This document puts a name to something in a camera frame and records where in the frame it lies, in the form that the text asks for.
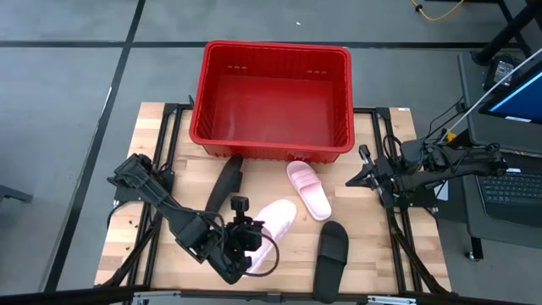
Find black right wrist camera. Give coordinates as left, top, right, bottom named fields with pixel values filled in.
left=400, top=139, right=424, bottom=169

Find pink rubber slide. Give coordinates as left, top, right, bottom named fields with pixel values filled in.
left=285, top=160, right=333, bottom=222
left=244, top=198, right=298, bottom=277

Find black desk caster leg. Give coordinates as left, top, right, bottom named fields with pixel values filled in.
left=464, top=236, right=484, bottom=262

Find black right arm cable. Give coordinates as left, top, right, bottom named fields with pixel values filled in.
left=382, top=97, right=467, bottom=160

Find yellow cable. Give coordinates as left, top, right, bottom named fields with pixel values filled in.
left=409, top=0, right=466, bottom=22

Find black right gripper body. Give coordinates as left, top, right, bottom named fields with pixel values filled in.
left=371, top=156, right=401, bottom=203

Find black laptop keyboard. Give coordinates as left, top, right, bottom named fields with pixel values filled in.
left=476, top=169, right=542, bottom=228

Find black rubber slide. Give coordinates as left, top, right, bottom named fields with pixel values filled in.
left=204, top=153, right=245, bottom=214
left=312, top=219, right=351, bottom=305

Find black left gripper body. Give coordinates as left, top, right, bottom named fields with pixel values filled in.
left=225, top=214, right=264, bottom=259

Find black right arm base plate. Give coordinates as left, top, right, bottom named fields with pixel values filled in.
left=383, top=188, right=440, bottom=209

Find thin white rod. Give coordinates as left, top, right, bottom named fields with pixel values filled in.
left=440, top=47, right=542, bottom=143

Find grey desk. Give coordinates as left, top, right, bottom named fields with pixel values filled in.
left=456, top=50, right=542, bottom=251

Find silver metal bracket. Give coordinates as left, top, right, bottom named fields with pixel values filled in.
left=367, top=295, right=418, bottom=305
left=133, top=291, right=181, bottom=305

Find black frame rails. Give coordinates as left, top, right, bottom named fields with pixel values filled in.
left=353, top=106, right=452, bottom=296
left=97, top=95, right=194, bottom=293

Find red plastic bin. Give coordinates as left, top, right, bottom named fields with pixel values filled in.
left=188, top=40, right=356, bottom=164

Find black tripod stand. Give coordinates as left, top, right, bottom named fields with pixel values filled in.
left=472, top=0, right=542, bottom=65

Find black power adapter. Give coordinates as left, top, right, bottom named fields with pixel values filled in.
left=483, top=53, right=520, bottom=92

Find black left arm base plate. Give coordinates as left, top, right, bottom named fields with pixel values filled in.
left=113, top=186, right=179, bottom=203

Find black right frame rails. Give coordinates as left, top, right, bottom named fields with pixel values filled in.
left=353, top=106, right=452, bottom=296

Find monitor with blue screen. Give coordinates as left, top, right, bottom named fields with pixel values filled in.
left=478, top=61, right=542, bottom=125

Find black left frame rails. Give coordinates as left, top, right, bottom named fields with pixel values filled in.
left=97, top=95, right=194, bottom=293

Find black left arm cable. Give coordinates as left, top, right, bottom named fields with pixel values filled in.
left=244, top=230, right=280, bottom=279

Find black frame crossbar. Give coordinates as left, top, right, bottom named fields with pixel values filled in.
left=0, top=284, right=542, bottom=305

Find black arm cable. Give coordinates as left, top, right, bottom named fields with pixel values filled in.
left=244, top=230, right=280, bottom=279
left=382, top=97, right=467, bottom=160

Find white paper sheet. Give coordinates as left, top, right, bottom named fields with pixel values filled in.
left=434, top=181, right=450, bottom=202

